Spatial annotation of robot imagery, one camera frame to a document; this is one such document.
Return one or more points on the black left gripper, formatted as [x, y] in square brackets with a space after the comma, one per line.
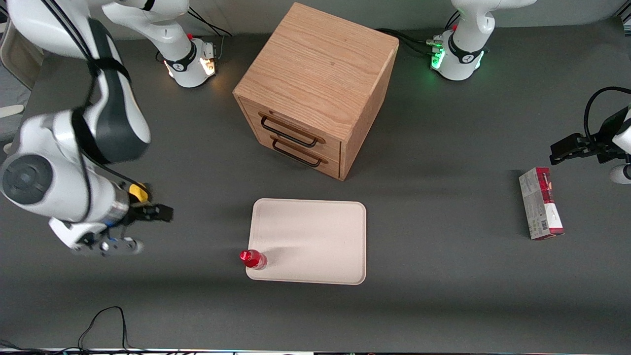
[604, 143]

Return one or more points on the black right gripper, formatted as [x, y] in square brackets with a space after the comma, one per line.
[136, 213]

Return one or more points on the red coke bottle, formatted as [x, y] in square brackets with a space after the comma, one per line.
[252, 259]

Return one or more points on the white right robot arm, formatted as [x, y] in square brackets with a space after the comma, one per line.
[54, 192]

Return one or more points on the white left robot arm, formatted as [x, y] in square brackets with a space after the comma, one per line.
[466, 44]

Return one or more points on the beige rectangular tray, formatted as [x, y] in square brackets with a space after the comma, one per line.
[310, 236]

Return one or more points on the yellow lemon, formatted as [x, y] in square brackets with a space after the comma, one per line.
[139, 193]

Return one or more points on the red and white carton box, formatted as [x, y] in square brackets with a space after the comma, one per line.
[540, 204]

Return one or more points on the wooden drawer front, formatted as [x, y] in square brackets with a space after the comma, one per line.
[300, 159]
[296, 129]

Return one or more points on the beige chair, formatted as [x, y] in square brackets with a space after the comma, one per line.
[19, 59]

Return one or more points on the wooden drawer cabinet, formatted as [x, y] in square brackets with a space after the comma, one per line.
[318, 69]

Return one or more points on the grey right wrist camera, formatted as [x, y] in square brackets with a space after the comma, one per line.
[116, 245]

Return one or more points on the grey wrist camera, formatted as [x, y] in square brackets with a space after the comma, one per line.
[116, 245]
[621, 174]

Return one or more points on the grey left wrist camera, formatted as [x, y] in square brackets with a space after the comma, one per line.
[621, 174]

